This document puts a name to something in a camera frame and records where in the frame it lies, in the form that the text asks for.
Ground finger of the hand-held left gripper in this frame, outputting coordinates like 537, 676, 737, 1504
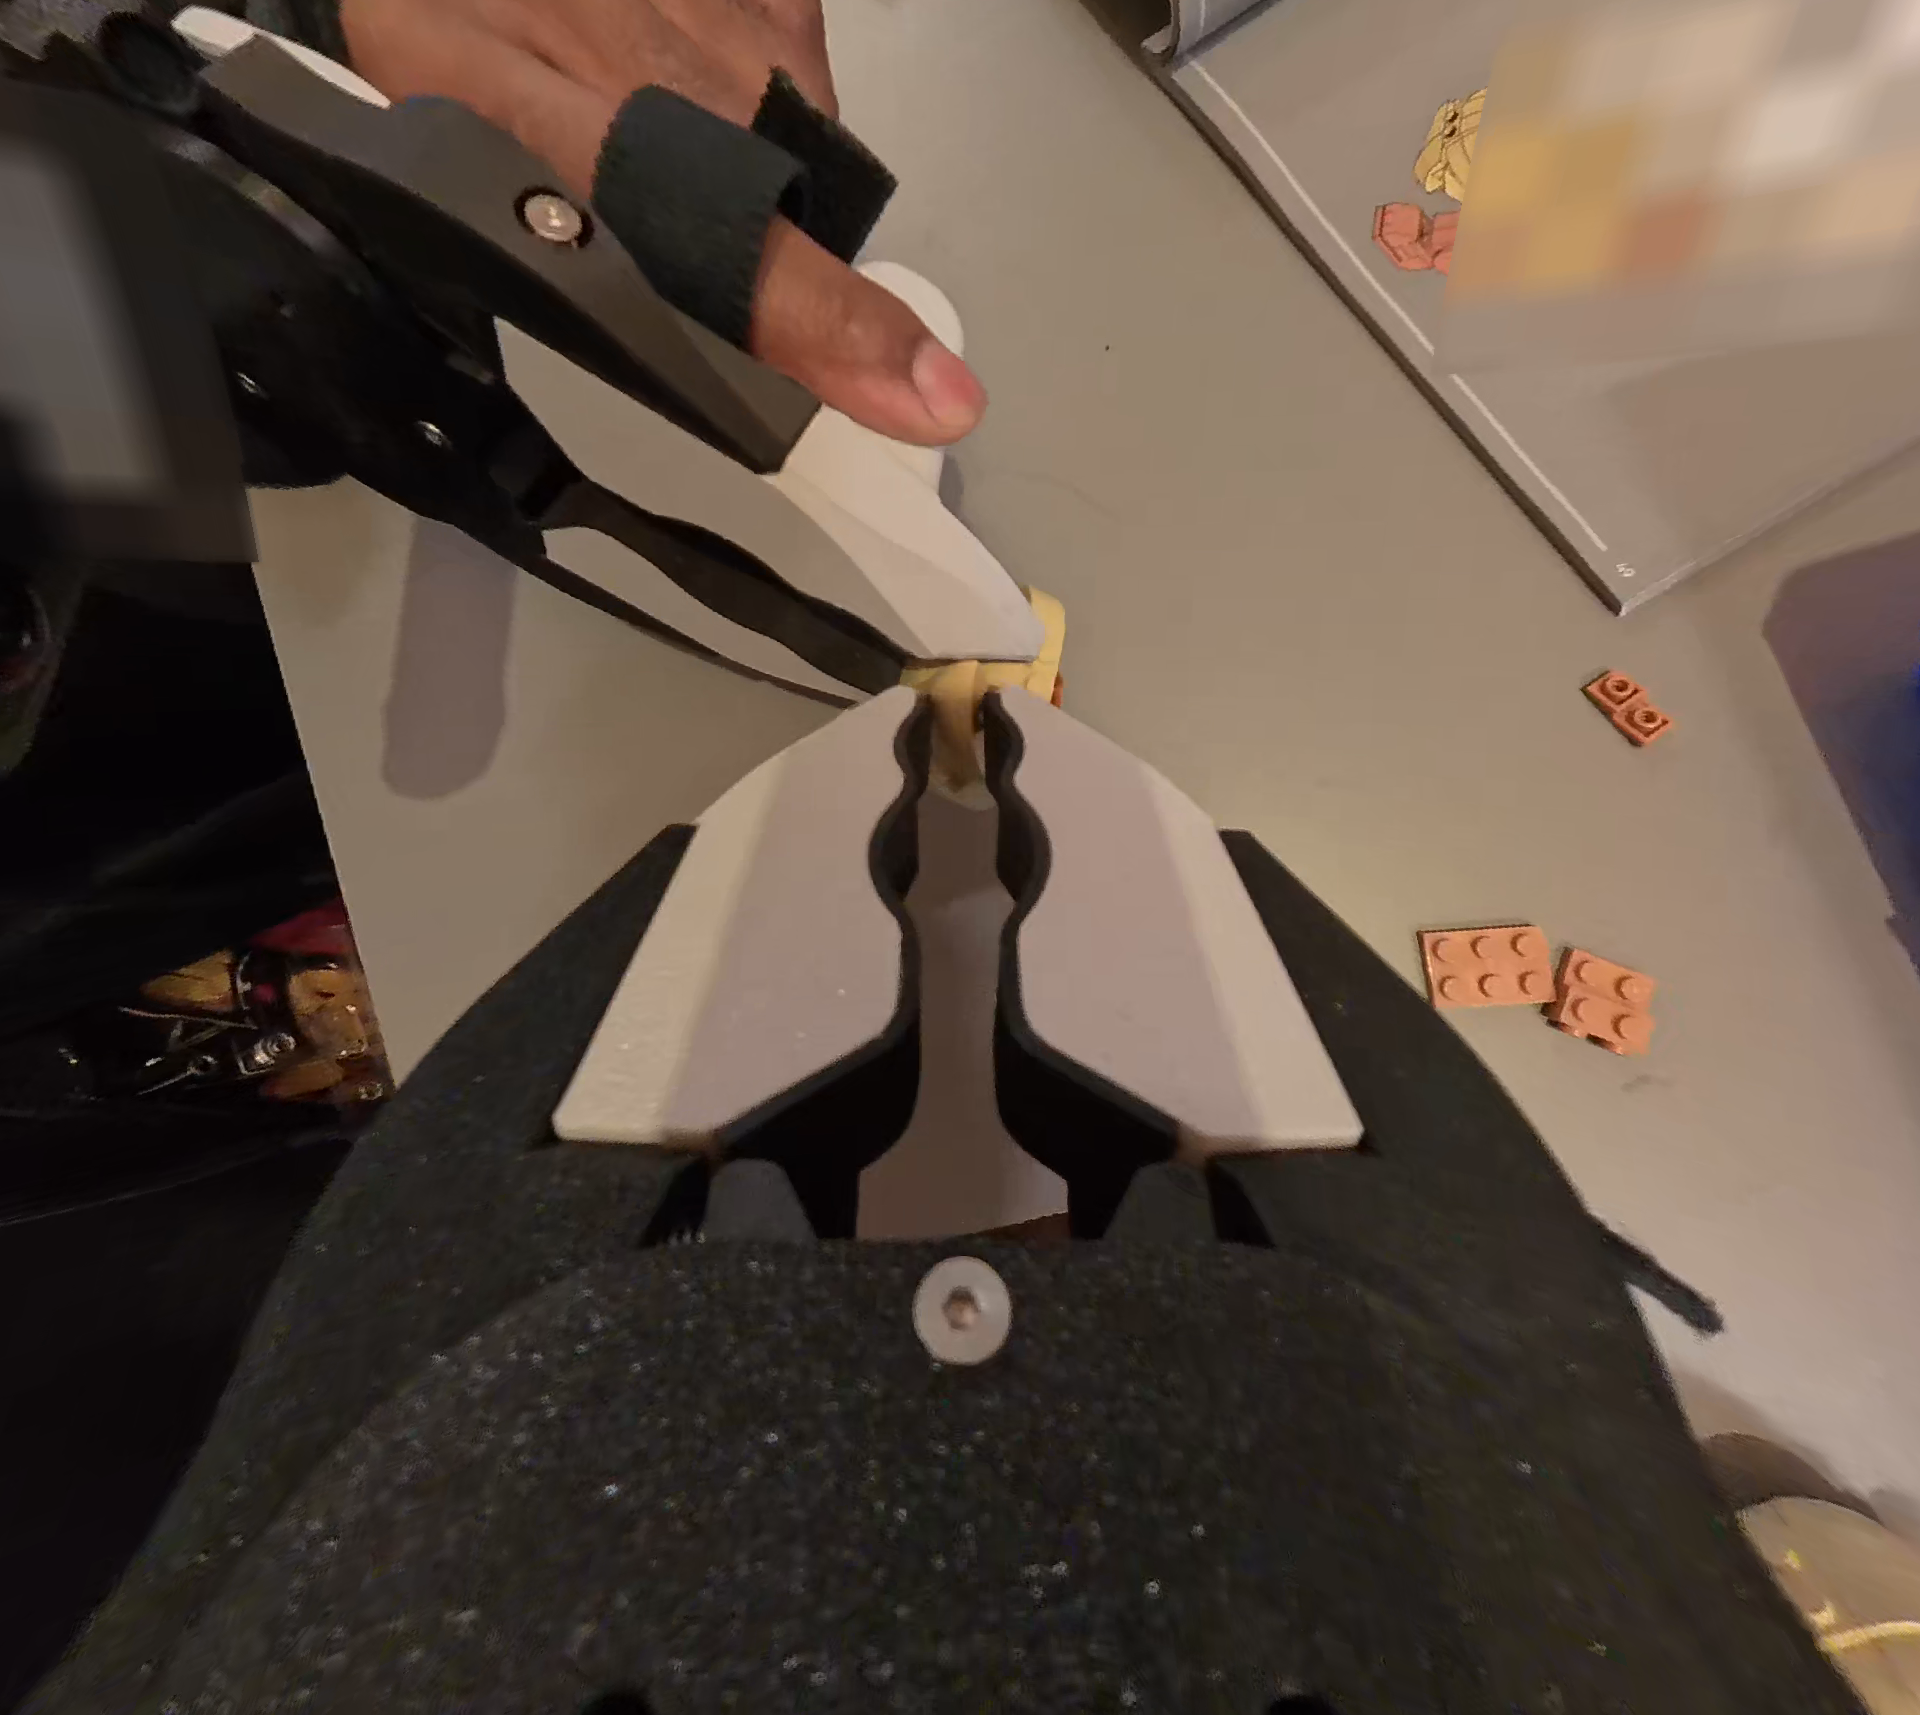
517, 403, 1045, 674
517, 528, 902, 712

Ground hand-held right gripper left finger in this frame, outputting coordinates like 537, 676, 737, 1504
552, 688, 924, 1244

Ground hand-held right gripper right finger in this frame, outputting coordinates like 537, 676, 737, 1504
983, 690, 1369, 1244

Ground tan curved brick assembly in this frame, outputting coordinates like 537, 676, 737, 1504
915, 590, 1070, 794

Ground grey desk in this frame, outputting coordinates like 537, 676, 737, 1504
246, 0, 1920, 1522

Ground person's left hand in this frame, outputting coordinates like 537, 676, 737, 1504
336, 0, 993, 451

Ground reddish brown six-stud plate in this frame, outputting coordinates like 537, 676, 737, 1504
1419, 924, 1559, 1014

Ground reddish brown stacked small plates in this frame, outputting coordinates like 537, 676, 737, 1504
1549, 946, 1659, 1058

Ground red yellow printed dark object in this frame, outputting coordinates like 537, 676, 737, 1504
126, 898, 384, 1110

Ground reddish brown two-stud plate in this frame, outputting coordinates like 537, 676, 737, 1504
1582, 668, 1674, 750

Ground grey instruction booklet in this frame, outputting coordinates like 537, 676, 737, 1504
919, 0, 1920, 618

